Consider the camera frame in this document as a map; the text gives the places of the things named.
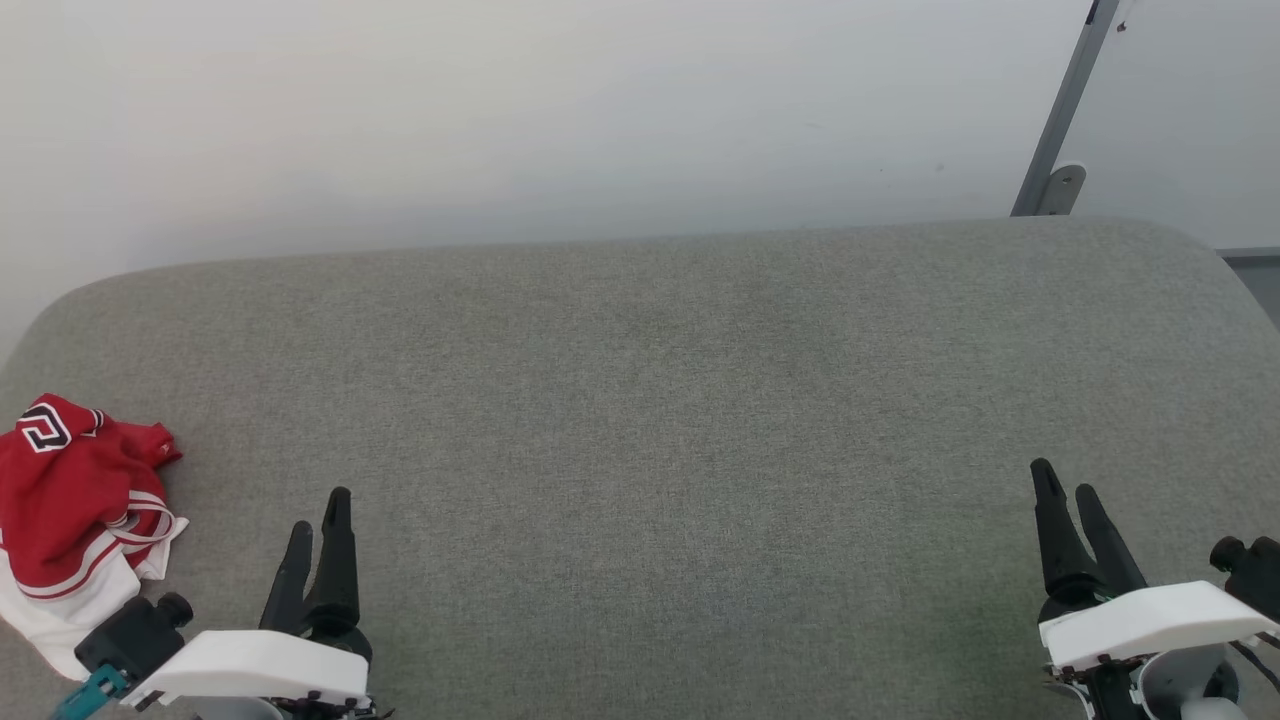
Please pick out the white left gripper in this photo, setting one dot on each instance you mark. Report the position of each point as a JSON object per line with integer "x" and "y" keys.
{"x": 260, "y": 670}

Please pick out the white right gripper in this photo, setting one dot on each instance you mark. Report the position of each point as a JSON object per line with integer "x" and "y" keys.
{"x": 1150, "y": 620}

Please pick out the red and white basketball jersey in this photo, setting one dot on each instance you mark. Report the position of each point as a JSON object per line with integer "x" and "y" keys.
{"x": 60, "y": 490}

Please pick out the grey fabric sofa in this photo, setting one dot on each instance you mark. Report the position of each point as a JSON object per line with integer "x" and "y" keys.
{"x": 640, "y": 450}

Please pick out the grey metal pole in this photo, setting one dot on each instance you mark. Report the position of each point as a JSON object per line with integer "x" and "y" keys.
{"x": 1060, "y": 110}

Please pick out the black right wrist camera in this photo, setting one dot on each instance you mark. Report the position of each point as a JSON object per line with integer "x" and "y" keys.
{"x": 1255, "y": 575}

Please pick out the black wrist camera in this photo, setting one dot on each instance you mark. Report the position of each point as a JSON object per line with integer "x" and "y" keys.
{"x": 1255, "y": 575}
{"x": 130, "y": 635}

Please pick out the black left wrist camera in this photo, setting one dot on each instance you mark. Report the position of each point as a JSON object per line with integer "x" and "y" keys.
{"x": 130, "y": 635}

